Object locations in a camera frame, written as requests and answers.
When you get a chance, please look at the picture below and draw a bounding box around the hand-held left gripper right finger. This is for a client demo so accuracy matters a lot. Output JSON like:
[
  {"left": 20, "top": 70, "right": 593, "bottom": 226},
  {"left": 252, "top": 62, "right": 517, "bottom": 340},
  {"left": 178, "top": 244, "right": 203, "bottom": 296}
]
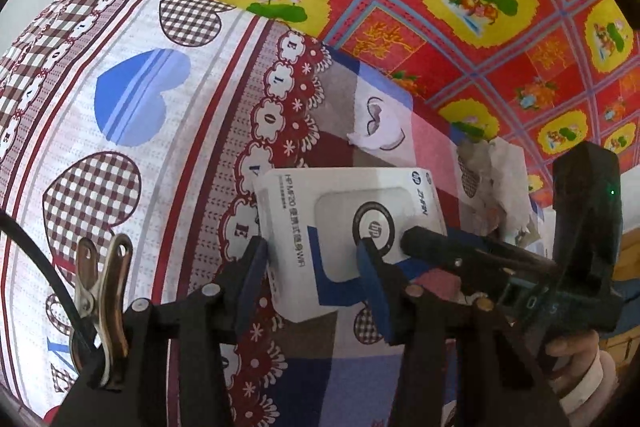
[{"left": 356, "top": 237, "right": 571, "bottom": 427}]

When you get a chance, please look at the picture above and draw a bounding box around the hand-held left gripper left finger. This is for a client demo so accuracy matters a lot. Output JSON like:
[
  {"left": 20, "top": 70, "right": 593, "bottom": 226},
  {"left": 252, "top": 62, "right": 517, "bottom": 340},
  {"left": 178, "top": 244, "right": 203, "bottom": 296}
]
[{"left": 50, "top": 234, "right": 271, "bottom": 427}]

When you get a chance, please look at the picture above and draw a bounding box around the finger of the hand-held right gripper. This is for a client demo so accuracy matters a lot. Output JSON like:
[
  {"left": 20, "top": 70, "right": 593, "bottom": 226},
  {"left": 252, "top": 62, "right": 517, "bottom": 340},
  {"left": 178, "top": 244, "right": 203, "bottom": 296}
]
[{"left": 401, "top": 227, "right": 561, "bottom": 278}]

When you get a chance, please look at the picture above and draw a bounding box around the white printed plastic bag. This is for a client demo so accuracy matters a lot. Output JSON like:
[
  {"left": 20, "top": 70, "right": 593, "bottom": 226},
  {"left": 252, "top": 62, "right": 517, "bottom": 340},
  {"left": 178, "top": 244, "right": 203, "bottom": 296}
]
[{"left": 452, "top": 137, "right": 538, "bottom": 248}]

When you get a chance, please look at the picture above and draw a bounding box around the white box with blue print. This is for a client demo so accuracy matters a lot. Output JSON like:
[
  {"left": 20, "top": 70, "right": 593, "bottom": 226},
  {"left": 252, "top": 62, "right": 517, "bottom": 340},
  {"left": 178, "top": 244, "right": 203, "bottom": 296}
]
[{"left": 252, "top": 167, "right": 448, "bottom": 325}]

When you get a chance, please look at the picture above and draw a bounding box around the person's right forearm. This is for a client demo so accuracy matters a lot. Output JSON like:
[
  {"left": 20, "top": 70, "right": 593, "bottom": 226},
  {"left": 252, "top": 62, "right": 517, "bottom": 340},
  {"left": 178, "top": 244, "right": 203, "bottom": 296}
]
[{"left": 555, "top": 352, "right": 626, "bottom": 423}]

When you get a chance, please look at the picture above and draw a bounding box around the person's right hand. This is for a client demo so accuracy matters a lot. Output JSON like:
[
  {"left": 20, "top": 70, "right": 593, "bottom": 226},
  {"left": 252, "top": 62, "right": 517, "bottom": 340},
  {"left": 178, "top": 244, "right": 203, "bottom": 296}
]
[{"left": 542, "top": 329, "right": 601, "bottom": 375}]

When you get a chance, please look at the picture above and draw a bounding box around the metal clip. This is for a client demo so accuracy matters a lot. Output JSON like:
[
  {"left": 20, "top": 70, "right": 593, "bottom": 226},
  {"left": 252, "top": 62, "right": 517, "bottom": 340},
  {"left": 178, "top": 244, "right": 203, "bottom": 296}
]
[{"left": 74, "top": 234, "right": 135, "bottom": 390}]

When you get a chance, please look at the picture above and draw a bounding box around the red floral printed cloth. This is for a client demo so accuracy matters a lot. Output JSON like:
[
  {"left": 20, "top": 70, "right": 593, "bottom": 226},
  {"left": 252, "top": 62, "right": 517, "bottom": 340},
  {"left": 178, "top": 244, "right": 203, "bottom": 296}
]
[{"left": 200, "top": 0, "right": 640, "bottom": 195}]

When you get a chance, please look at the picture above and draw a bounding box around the thick black cable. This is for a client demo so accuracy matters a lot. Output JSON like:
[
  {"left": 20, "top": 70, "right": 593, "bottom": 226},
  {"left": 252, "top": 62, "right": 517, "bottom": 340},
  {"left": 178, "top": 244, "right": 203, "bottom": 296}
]
[{"left": 0, "top": 211, "right": 101, "bottom": 358}]

